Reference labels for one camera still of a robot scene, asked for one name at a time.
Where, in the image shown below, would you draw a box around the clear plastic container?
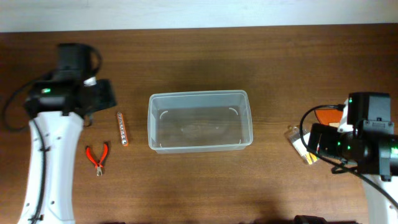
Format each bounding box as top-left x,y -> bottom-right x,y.
147,90 -> 254,154

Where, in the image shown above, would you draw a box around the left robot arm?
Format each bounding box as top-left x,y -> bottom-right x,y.
19,43 -> 117,223

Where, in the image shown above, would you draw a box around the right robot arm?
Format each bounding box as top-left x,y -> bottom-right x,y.
302,92 -> 397,223

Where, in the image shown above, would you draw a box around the orange socket bit holder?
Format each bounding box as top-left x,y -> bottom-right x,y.
116,112 -> 129,146

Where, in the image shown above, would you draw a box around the orange scraper with wooden handle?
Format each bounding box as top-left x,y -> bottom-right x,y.
315,108 -> 343,128

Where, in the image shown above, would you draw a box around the red handled pliers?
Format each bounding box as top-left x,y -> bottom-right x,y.
85,142 -> 109,177

